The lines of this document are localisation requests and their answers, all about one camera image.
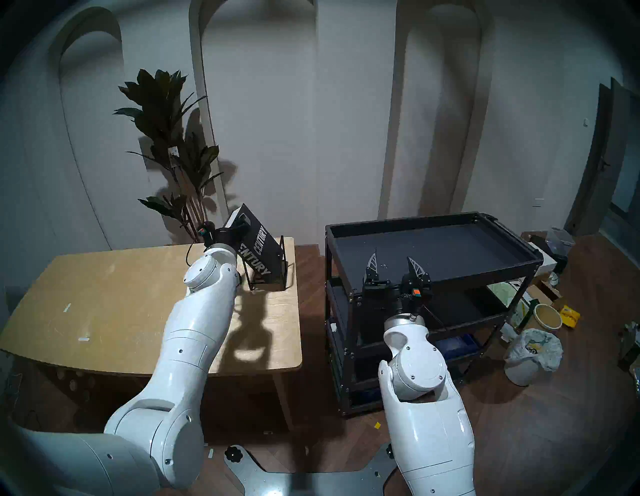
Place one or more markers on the dark door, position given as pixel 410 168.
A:
pixel 597 160

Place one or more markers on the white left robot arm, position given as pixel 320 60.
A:
pixel 190 330

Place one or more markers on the black three-tier metal cart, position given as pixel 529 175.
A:
pixel 450 245

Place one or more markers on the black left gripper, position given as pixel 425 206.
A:
pixel 227 237

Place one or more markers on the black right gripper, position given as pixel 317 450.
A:
pixel 395 295

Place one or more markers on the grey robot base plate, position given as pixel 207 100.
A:
pixel 300 482

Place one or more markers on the yellow packet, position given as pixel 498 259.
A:
pixel 570 316

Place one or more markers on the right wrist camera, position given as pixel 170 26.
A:
pixel 413 293

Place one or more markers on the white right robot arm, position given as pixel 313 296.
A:
pixel 425 400

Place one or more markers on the clear plastic container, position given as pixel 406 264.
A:
pixel 560 241

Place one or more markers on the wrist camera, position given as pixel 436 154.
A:
pixel 205 232
pixel 413 293

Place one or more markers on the green and white bag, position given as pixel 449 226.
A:
pixel 510 295

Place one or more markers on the white bin with bag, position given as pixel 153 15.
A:
pixel 530 352

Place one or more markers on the round beige bowl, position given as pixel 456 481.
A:
pixel 547 316

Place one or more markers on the blue plastic bin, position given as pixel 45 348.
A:
pixel 460 346

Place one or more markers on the wooden table leg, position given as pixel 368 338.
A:
pixel 283 400

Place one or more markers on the black Century book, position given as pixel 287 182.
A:
pixel 267 247

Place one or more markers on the tall green potted plant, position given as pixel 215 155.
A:
pixel 165 120

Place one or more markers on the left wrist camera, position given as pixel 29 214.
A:
pixel 205 232

